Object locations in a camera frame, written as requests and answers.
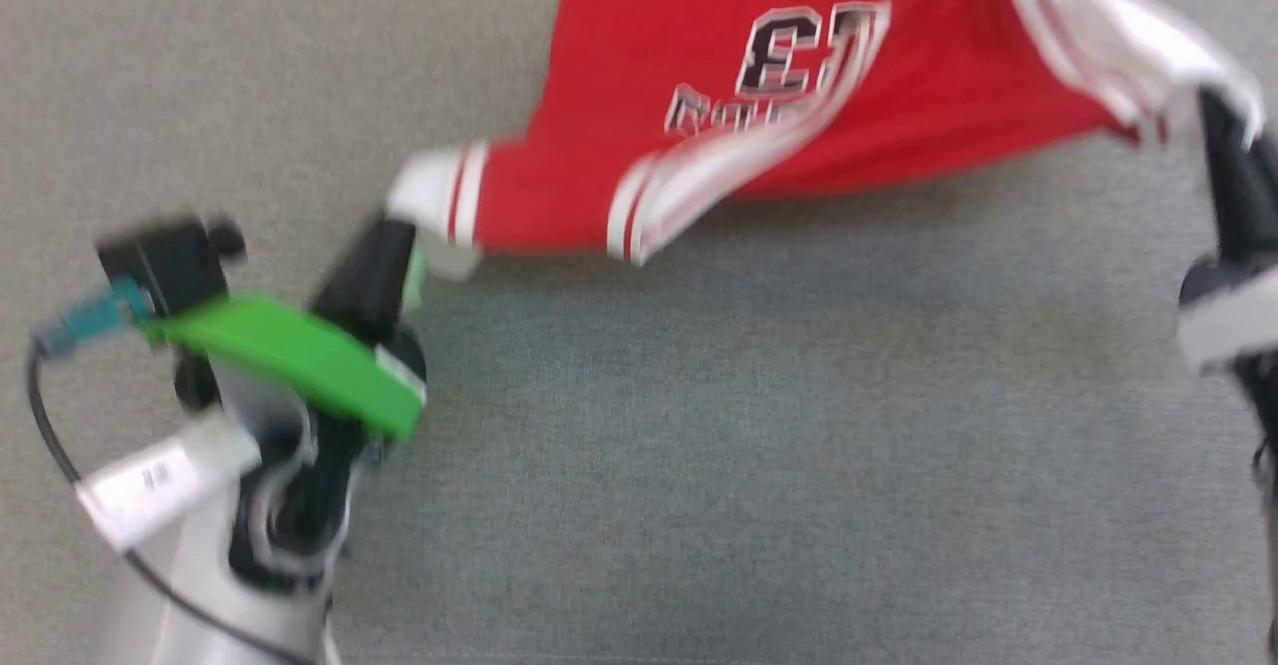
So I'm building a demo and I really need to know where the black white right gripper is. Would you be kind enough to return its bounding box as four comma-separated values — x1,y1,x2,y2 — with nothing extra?
1176,88,1278,376

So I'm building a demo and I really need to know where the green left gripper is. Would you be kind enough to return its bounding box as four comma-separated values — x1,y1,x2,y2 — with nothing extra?
145,218,428,443

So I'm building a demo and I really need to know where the red white jersey garment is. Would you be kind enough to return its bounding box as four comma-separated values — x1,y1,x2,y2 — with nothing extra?
387,0,1267,282

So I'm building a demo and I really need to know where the white cable label tag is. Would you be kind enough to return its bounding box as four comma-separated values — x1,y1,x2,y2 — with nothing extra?
75,415,263,551

